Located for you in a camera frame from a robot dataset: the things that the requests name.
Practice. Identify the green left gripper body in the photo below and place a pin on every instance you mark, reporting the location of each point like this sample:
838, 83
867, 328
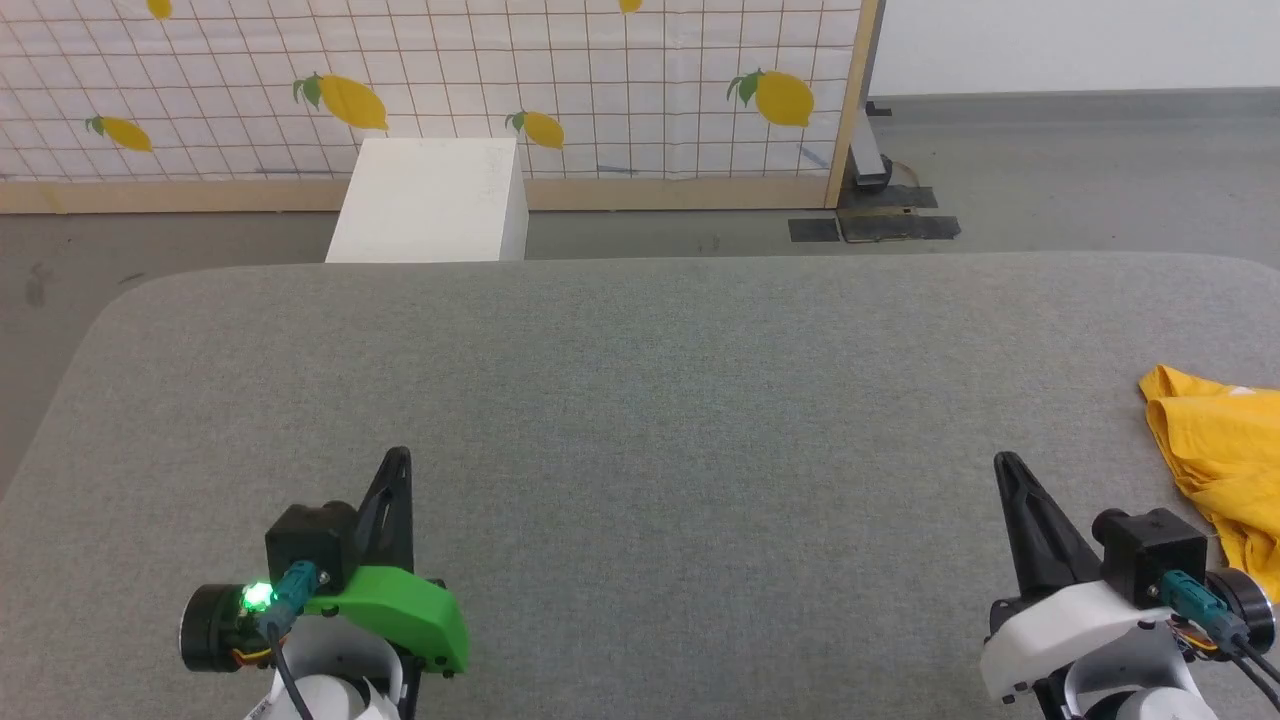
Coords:
410, 610

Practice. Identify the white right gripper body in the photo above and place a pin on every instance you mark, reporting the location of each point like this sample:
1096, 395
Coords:
1060, 630

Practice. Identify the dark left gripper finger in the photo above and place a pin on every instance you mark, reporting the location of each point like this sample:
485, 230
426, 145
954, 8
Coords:
390, 530

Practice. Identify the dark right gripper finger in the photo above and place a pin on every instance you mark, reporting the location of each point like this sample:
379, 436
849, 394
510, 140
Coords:
1040, 540

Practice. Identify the yellow printed garment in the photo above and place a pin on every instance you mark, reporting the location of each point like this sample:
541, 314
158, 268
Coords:
1230, 450

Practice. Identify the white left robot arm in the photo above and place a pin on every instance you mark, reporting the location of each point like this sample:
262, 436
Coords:
335, 695

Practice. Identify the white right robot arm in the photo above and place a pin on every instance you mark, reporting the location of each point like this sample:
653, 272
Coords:
1140, 695

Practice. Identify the white box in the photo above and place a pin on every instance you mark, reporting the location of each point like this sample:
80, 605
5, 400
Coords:
430, 205

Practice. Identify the grey fabric sofa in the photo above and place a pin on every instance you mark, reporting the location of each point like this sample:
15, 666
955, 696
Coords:
700, 420

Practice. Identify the long black floor mat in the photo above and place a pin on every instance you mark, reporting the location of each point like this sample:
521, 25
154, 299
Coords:
900, 227

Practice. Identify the black floor plate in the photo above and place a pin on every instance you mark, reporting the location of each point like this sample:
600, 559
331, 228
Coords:
890, 197

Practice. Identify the small black floor patch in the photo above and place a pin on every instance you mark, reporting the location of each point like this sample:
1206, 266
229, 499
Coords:
813, 230

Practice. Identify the grey metal stand foot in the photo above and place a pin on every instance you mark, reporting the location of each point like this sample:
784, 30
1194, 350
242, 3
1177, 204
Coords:
868, 150

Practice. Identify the lemon print grid sheet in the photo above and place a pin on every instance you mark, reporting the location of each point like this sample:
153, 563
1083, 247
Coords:
620, 60

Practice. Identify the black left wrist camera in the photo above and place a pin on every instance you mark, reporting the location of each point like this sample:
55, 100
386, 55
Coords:
312, 545

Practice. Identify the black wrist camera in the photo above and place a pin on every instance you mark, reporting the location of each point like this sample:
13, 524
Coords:
1150, 555
312, 545

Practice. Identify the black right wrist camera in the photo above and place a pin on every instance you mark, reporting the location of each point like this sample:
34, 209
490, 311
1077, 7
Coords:
1150, 555

